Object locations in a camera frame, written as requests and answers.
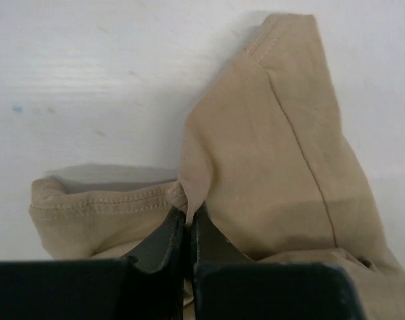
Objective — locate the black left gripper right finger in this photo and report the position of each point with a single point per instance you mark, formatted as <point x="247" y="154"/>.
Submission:
<point x="229" y="285"/>

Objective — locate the beige t shirt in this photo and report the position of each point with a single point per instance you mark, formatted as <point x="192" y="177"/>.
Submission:
<point x="265" y="152"/>

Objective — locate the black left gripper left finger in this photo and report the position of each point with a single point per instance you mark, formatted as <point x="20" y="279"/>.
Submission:
<point x="145" y="283"/>

